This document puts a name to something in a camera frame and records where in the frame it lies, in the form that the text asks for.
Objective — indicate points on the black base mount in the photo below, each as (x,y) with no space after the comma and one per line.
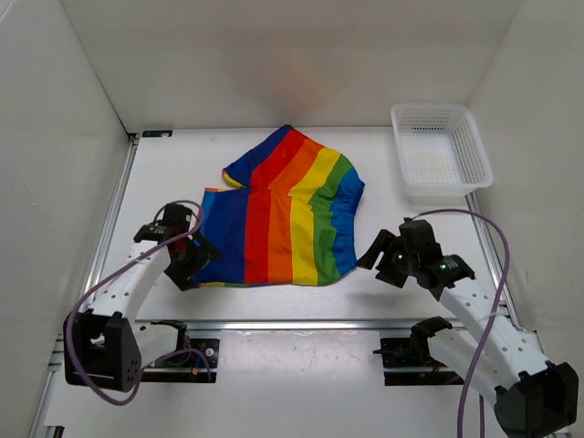
(189,368)
(404,368)

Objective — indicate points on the white plastic mesh basket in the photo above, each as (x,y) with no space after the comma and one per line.
(441,153)

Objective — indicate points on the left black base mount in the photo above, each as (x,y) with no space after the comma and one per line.
(189,368)

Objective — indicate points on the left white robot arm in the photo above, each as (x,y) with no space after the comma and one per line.
(105,347)

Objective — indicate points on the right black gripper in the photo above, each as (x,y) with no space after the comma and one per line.
(384,240)

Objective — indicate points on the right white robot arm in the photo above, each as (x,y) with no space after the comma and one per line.
(531,396)

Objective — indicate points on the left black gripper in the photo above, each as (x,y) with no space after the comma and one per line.
(204,255)

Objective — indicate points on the rainbow striped shorts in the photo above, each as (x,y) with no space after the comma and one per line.
(287,215)

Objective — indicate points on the small blue label sticker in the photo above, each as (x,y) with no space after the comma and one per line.
(156,133)

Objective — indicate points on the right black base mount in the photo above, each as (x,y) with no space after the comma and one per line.
(404,368)

